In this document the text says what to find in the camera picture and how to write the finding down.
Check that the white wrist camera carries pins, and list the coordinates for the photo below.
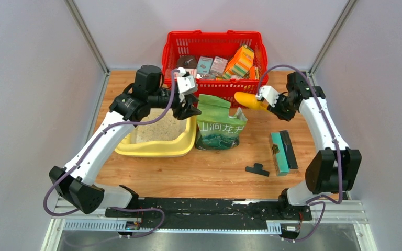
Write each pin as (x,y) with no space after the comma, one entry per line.
(186,81)
(269,94)

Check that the orange small packet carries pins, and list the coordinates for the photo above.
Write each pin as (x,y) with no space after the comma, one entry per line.
(253,73)

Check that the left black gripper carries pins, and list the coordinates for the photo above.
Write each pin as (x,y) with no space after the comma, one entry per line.
(188,110)

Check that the orange green striped sponge pack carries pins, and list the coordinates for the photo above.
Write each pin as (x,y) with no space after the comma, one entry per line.
(240,63)

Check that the black bag clip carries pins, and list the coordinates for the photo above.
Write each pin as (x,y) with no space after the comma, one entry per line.
(258,169)

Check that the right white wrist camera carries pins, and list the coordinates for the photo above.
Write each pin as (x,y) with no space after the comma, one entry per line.
(269,94)

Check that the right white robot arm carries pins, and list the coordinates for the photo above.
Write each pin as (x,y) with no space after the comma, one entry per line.
(335,165)

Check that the green litter bag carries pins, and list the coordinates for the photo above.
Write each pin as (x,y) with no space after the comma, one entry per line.
(217,129)

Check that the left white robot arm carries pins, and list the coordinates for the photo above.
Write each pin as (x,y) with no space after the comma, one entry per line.
(143,102)

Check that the dark brown box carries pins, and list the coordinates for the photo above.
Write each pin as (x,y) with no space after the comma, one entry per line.
(187,62)

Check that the pink grey small box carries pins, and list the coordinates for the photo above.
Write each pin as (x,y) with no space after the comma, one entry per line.
(218,66)

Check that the teal rectangular box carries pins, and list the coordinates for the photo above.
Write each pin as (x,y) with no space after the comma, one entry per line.
(279,155)

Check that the red plastic shopping basket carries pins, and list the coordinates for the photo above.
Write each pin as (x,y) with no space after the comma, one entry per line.
(212,44)

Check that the yellow litter box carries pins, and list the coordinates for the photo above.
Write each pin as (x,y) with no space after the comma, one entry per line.
(168,137)

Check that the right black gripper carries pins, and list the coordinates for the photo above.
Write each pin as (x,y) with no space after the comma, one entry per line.
(287,116)

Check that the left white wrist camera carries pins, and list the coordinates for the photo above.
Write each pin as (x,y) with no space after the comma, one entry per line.
(186,81)

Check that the yellow plastic scoop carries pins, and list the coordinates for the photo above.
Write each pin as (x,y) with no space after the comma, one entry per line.
(251,101)

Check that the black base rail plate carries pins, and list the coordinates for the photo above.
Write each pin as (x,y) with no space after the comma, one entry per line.
(207,214)

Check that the teal small box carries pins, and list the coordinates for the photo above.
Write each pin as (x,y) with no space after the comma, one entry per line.
(204,65)

